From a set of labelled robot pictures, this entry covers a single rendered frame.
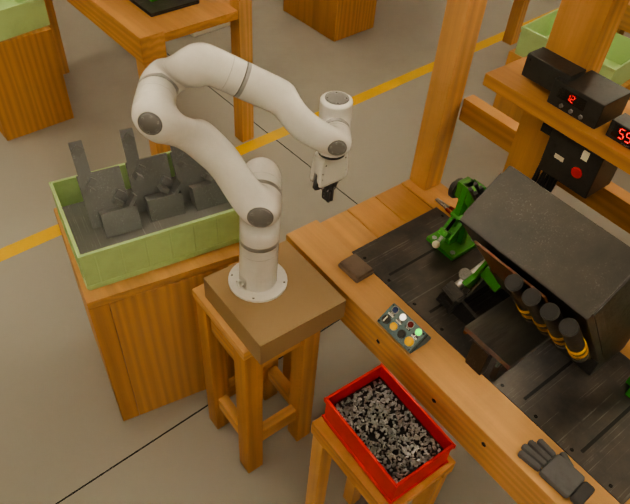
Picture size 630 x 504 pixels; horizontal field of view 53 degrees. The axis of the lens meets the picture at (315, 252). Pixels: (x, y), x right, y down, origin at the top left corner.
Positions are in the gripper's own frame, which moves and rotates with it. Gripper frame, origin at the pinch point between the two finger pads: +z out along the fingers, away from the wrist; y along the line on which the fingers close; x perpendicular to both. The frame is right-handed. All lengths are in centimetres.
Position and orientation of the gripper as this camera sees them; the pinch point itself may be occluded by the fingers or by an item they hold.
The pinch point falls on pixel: (327, 193)
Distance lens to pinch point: 182.5
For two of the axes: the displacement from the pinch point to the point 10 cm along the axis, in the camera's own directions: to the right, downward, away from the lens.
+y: -7.9, 4.1, -4.6
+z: -0.6, 6.9, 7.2
